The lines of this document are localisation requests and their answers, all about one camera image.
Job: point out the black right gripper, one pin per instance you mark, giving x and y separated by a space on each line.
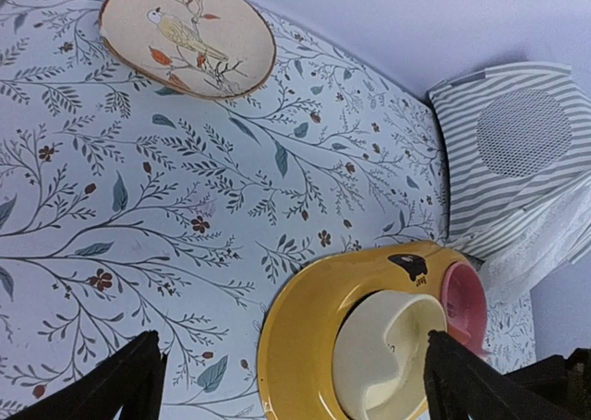
564 381

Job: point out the green striped pet tent fabric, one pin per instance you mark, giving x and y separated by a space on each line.
517 139

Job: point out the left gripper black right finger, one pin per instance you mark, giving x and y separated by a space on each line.
459 385

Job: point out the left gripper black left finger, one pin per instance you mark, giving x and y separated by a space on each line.
126 385

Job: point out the cream pet bowl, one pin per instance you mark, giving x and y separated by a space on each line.
380 352

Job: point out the pink pet bowl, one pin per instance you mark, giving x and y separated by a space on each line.
463 299

